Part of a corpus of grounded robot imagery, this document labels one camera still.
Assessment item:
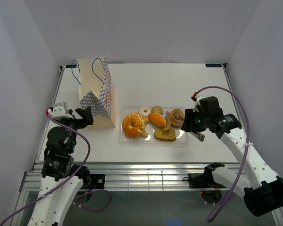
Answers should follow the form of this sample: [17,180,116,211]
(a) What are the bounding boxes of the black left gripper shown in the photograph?
[56,105,93,153]

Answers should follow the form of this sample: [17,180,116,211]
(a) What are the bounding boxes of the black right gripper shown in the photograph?
[181,108,210,132]

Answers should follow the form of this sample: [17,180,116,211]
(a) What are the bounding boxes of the metal serving tongs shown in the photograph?
[166,111,205,142]

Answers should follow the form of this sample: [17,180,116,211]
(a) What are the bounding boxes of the small thin toast slice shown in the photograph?
[163,115,172,131]

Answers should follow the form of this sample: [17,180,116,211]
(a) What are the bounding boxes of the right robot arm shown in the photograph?
[181,95,283,217]

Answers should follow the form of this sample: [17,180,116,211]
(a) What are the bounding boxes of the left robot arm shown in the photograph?
[28,103,93,226]

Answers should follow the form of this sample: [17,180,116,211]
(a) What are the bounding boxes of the paper bread bag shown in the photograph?
[73,56,116,130]

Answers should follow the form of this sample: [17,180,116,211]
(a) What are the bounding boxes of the orange oval bread roll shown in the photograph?
[148,113,166,128]

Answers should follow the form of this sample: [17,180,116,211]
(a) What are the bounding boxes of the pale bread stick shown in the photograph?
[141,116,150,137]

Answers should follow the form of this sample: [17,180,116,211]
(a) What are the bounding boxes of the upper heart toast slice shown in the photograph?
[170,108,184,127]

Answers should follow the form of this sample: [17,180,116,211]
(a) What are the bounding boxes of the heart toast slice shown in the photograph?
[154,127,176,142]
[170,108,184,127]

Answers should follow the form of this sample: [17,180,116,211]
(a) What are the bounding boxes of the lower heart toast slice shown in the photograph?
[154,127,176,142]

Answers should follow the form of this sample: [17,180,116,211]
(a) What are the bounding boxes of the round tan bun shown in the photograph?
[151,105,163,115]

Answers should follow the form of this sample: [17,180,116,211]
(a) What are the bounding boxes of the small white donut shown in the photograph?
[139,106,151,117]

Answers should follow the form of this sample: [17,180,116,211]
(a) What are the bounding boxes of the clear plastic tray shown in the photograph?
[119,106,189,146]

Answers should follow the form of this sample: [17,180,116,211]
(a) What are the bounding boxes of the left black label sticker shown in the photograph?
[66,64,77,68]

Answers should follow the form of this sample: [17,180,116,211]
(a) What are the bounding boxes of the black label sticker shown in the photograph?
[66,64,77,68]
[205,64,223,68]

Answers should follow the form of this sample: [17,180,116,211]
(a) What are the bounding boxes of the right black label sticker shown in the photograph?
[205,64,223,68]

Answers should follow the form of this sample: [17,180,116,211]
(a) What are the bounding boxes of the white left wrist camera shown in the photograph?
[46,102,73,120]

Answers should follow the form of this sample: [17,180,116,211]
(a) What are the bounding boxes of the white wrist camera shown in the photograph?
[46,102,73,120]
[191,92,204,113]

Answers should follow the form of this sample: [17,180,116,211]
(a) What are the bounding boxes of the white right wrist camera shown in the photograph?
[191,92,204,113]

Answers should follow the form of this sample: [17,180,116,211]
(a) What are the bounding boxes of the large orange ring bread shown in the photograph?
[122,112,145,137]

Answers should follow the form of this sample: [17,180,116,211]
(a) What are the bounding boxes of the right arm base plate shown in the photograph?
[183,173,225,189]

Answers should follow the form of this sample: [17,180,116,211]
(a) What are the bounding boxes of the aluminium frame rail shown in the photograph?
[20,63,274,193]

